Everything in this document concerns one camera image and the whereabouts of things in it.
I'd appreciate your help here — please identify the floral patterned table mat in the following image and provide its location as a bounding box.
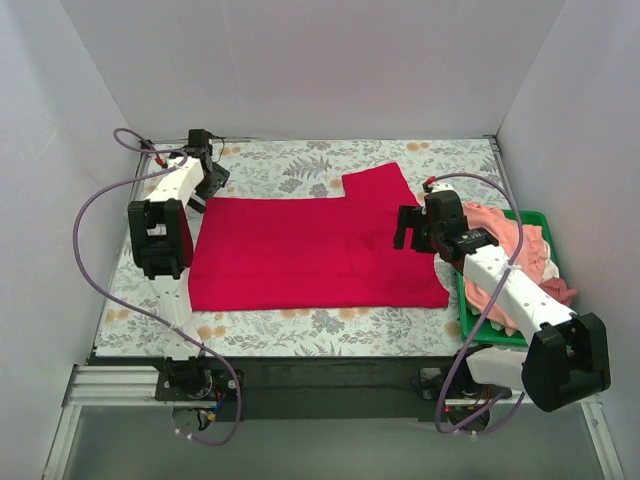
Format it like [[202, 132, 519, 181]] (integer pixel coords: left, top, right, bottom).
[[94, 137, 505, 358]]

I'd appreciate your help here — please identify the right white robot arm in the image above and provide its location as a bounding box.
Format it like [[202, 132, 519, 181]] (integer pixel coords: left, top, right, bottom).
[[394, 190, 611, 412]]

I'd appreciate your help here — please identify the dusty rose t-shirt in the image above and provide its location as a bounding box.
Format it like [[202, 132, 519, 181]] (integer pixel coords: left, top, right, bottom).
[[540, 277, 577, 307]]

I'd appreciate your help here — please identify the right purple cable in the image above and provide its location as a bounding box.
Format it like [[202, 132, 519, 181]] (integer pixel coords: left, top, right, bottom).
[[433, 172, 527, 435]]

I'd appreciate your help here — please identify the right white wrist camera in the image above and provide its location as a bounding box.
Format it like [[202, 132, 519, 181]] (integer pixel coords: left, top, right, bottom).
[[422, 177, 454, 195]]

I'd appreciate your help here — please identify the purple cable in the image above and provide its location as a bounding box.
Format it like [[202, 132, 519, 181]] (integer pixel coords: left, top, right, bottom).
[[433, 172, 527, 435], [73, 128, 246, 447]]

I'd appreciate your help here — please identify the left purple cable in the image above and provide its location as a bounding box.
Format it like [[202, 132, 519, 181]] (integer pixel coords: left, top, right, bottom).
[[73, 128, 246, 447]]

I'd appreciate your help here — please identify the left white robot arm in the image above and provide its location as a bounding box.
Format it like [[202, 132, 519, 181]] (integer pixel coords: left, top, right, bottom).
[[127, 129, 230, 361]]

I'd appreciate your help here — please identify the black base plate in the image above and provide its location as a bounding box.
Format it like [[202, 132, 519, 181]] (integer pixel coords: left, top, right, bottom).
[[154, 355, 481, 421]]

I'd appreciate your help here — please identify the green plastic bin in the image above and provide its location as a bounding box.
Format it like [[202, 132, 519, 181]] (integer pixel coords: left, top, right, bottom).
[[456, 210, 557, 347]]

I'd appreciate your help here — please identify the magenta red t-shirt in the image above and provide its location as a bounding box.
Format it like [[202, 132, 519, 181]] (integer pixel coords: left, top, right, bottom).
[[188, 162, 449, 312]]

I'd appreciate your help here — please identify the salmon pink t-shirt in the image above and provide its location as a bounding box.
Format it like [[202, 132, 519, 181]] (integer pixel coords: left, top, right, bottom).
[[463, 203, 547, 335]]

